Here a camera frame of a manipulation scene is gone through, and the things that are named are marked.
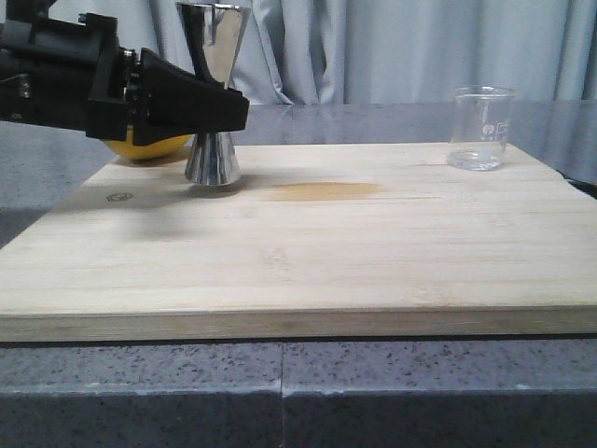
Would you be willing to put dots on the wooden cutting board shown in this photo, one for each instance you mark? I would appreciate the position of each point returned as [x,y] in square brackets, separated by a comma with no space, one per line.
[321,240]

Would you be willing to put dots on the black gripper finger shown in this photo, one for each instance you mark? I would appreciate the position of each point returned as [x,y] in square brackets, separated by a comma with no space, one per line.
[170,102]
[210,70]

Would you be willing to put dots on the grey curtain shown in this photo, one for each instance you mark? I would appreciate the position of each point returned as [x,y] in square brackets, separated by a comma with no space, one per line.
[414,52]

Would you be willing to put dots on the clear glass beaker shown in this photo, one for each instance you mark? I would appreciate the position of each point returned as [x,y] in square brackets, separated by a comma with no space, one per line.
[480,124]

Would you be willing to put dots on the steel double jigger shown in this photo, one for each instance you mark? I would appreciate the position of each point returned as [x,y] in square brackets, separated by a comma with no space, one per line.
[213,29]

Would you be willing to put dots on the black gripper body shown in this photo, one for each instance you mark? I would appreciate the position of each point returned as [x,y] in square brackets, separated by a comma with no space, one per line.
[66,75]

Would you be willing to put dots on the yellow lemon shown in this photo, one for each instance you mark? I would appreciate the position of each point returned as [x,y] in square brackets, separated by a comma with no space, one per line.
[131,152]

